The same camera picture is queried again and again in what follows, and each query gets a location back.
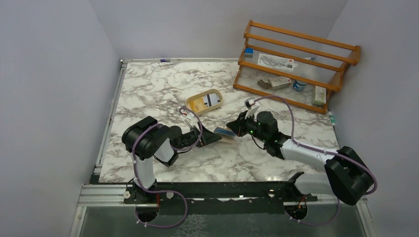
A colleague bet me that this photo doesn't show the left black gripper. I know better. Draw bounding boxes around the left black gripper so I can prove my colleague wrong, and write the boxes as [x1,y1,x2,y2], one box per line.
[175,121,222,151]

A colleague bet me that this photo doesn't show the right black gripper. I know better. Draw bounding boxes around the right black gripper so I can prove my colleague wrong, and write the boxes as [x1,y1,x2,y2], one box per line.
[227,110,268,142]

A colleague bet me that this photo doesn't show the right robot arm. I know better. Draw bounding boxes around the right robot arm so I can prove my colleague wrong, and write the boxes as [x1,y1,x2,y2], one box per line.
[226,111,376,205]

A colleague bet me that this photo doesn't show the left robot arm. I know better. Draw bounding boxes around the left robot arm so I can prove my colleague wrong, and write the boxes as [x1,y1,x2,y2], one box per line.
[122,116,222,203]

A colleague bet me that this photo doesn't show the orange card in tray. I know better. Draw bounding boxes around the orange card in tray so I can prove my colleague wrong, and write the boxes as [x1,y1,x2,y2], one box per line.
[189,99,206,113]

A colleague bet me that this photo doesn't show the white black card in tray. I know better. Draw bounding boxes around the white black card in tray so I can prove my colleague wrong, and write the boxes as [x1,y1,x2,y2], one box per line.
[202,93,221,108]

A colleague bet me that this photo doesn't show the beige oval tray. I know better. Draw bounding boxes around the beige oval tray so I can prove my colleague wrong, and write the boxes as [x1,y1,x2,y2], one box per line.
[185,89,223,116]

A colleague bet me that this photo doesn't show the brown small object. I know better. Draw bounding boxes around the brown small object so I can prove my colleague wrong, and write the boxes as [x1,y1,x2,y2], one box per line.
[257,80,271,89]

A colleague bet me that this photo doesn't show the grey box with red label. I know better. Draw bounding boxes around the grey box with red label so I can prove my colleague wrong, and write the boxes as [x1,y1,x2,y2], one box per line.
[268,76,292,89]

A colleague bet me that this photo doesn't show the blue white bottle cap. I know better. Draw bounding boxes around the blue white bottle cap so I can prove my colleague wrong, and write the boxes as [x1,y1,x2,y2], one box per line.
[293,80,307,91]

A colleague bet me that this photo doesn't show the blue white small box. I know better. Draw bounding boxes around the blue white small box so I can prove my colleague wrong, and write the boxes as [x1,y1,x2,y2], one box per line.
[244,47,253,58]

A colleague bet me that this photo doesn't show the clear packet with red label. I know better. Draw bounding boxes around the clear packet with red label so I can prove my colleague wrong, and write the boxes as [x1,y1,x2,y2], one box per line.
[257,53,298,72]

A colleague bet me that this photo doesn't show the wooden shelf rack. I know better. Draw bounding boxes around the wooden shelf rack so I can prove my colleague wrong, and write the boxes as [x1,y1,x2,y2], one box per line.
[233,20,361,114]

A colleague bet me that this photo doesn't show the green white small box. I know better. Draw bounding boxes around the green white small box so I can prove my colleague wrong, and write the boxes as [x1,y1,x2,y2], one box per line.
[313,86,327,106]

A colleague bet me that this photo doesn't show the green white tube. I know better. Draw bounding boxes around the green white tube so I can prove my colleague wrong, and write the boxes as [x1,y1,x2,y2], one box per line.
[328,111,335,126]

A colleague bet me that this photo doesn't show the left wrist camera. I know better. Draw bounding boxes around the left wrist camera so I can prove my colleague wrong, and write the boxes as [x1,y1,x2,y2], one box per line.
[184,113,195,129]

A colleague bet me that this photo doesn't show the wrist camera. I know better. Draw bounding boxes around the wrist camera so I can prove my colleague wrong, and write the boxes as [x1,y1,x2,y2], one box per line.
[184,113,195,129]
[245,98,259,119]

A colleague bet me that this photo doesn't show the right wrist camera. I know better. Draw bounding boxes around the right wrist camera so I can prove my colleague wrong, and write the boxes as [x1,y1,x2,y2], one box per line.
[245,98,259,119]

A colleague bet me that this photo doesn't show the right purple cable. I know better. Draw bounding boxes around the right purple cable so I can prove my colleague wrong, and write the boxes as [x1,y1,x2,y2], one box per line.
[253,95,378,227]

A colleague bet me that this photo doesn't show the purple cable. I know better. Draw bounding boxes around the purple cable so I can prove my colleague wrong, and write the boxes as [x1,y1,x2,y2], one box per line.
[130,108,204,229]
[253,95,378,227]

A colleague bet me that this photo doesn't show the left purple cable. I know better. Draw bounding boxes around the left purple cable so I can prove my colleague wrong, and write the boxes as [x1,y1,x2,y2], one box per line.
[130,108,204,229]

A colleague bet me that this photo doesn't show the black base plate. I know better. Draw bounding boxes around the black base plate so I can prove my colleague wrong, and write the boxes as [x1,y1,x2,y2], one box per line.
[90,175,318,216]

